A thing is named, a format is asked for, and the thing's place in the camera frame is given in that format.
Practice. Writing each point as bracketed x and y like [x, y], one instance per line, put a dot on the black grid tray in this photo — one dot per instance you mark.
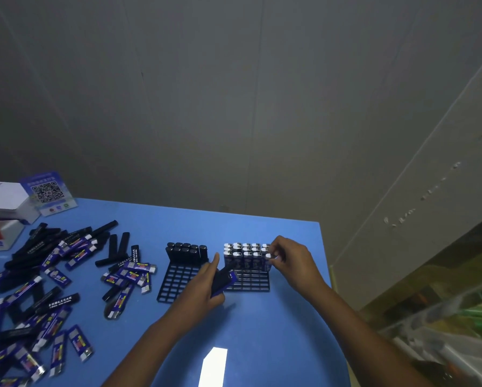
[249, 282]
[176, 284]

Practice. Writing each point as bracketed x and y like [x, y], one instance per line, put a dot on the row of blue lighters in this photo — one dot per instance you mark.
[243, 257]

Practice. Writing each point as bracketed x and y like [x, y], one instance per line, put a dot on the pile of mixed lighters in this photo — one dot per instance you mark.
[43, 278]

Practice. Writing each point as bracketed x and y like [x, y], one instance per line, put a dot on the row of black lighters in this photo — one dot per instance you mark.
[184, 253]

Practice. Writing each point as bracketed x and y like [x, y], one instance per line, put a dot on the person's left hand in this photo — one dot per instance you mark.
[192, 302]

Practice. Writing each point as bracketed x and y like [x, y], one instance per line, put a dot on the person's left forearm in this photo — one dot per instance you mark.
[144, 354]

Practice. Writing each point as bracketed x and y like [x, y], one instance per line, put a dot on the person's right forearm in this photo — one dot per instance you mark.
[370, 346]

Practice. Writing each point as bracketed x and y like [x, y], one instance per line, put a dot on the blue code sign stand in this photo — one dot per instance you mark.
[49, 193]

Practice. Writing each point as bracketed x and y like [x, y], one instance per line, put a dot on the white cardboard box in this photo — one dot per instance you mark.
[5, 195]

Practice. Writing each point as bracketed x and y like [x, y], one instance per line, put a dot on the blue silver-capped lighter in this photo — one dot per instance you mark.
[268, 261]
[224, 281]

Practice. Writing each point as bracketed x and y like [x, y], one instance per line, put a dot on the person's right hand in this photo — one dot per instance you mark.
[301, 266]

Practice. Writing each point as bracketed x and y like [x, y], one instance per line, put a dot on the crumpled clear plastic bags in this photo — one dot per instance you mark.
[450, 338]

